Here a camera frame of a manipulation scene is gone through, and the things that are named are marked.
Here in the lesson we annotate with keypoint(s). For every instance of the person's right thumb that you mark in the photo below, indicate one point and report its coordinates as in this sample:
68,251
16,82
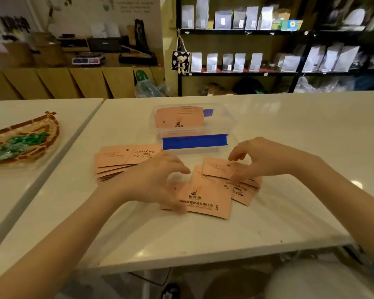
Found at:
246,176

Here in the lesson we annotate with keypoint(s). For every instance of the clear plastic storage box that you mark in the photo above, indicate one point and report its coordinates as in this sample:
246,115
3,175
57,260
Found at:
193,133

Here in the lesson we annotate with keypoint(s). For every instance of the small colourful boxes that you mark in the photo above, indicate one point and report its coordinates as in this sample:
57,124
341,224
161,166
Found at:
286,24

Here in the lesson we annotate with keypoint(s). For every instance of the dark standing pouch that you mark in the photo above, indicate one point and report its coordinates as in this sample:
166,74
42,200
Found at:
141,35

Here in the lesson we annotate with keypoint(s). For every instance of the pink coffee packet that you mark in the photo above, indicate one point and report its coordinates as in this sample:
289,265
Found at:
216,168
245,194
179,116
172,191
205,196

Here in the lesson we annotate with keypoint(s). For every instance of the hanging teddy bear ornament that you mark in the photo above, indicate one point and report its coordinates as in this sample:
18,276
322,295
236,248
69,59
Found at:
180,62

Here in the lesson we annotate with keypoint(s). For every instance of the woven basket tray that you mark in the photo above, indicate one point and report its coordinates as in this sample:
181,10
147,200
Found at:
25,149

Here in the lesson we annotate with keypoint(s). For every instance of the person's left forearm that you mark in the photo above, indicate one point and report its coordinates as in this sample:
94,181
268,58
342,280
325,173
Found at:
56,242

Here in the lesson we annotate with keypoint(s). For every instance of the pile of pink packets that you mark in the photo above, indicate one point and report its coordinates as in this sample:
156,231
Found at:
121,158

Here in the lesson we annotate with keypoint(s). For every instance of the black metal shelf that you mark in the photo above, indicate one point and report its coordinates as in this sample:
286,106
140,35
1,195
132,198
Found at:
246,73

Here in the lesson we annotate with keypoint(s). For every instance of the person's left thumb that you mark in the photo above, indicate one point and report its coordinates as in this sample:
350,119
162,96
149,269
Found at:
174,206

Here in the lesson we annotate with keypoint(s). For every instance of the black shoe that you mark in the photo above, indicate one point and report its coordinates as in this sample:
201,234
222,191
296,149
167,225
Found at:
171,292

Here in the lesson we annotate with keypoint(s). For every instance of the brown cardboard boxes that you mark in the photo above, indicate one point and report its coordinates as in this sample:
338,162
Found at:
31,51

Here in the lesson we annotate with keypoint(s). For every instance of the black sealing machine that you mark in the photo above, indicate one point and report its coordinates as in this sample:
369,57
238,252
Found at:
137,58

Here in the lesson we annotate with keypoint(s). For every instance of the row of white pouches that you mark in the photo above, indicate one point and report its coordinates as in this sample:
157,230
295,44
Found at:
227,17
268,60

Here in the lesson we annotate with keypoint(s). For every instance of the person's white clothing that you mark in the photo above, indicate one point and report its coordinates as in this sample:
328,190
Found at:
318,281

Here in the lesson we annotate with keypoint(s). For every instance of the white kitchen scale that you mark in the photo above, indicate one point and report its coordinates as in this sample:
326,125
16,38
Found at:
85,60

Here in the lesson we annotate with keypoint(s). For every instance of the person's left hand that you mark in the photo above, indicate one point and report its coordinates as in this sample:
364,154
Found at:
143,183

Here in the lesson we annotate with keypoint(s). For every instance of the wooden cabinet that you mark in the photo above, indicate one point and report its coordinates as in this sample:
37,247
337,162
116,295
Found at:
74,82

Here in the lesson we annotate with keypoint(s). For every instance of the black box device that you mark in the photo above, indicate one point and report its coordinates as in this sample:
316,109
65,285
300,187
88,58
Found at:
104,44

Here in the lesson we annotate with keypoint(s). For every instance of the person's right hand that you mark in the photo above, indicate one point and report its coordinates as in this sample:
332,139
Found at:
274,160

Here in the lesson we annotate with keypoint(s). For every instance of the green bottle in plastic bag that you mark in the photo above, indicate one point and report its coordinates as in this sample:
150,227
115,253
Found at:
148,85

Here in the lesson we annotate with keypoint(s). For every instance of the person's right forearm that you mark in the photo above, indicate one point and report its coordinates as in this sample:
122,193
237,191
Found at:
352,196

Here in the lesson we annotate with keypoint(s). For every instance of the heap of green candies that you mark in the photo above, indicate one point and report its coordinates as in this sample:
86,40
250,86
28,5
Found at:
18,145

